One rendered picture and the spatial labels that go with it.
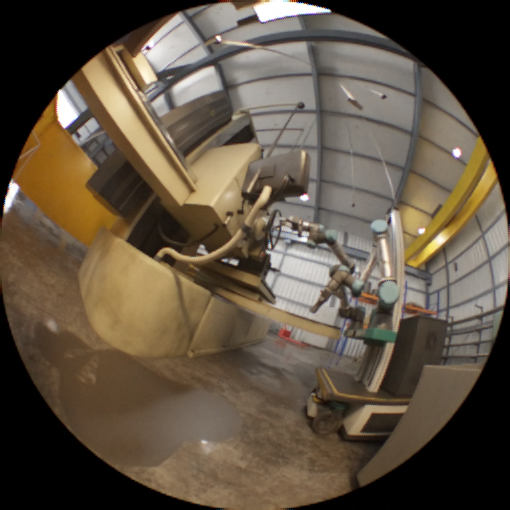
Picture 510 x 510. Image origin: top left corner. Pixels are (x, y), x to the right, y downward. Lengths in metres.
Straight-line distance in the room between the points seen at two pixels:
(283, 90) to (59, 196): 8.15
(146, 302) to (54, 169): 2.70
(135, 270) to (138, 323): 0.30
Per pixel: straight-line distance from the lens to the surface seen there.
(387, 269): 0.93
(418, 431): 0.65
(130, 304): 0.98
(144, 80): 1.21
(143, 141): 1.07
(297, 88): 8.15
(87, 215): 3.08
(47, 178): 3.16
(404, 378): 1.17
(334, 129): 8.00
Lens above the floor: 0.59
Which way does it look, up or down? 19 degrees up
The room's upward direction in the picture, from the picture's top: 24 degrees clockwise
